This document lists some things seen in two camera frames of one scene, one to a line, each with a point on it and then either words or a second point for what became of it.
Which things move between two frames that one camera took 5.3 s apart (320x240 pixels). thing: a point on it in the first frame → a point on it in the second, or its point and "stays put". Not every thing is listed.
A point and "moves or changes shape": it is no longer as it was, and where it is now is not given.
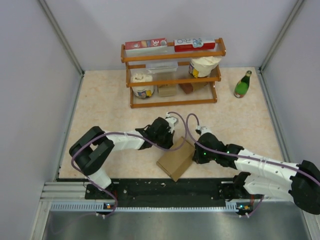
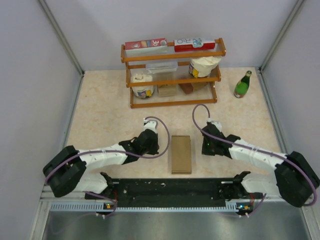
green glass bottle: x=242 y=86 stays put
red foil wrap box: x=146 y=47 stays put
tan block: x=167 y=90 stays put
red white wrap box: x=194 y=44 stays put
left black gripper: x=169 y=143 → x=154 y=150
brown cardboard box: x=174 y=162 moves or changes shape
